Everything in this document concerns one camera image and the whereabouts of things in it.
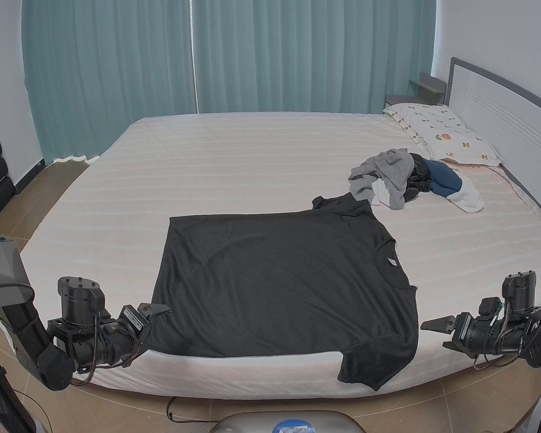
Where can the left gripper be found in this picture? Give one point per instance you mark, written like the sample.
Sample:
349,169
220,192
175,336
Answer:
121,341

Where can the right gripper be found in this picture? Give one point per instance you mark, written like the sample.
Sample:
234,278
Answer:
473,334

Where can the black T-shirt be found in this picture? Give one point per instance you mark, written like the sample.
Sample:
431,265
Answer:
275,282

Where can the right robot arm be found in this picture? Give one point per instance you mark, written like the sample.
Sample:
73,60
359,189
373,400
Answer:
518,296

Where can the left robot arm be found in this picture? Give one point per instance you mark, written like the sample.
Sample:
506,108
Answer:
22,327

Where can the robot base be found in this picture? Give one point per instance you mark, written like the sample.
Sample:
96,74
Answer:
252,424

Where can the bed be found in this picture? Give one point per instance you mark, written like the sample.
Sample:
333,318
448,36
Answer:
252,165

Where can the pile of clothes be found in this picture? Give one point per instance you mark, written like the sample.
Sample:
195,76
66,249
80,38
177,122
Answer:
390,169

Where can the white printed pillow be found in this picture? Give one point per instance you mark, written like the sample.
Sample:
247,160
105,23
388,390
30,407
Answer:
442,133

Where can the grey bedside table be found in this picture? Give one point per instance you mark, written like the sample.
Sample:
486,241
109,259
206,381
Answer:
426,86

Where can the blue-green curtain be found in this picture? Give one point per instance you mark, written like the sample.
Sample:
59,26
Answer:
108,61
306,39

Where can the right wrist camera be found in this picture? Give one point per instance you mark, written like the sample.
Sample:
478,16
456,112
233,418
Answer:
489,307

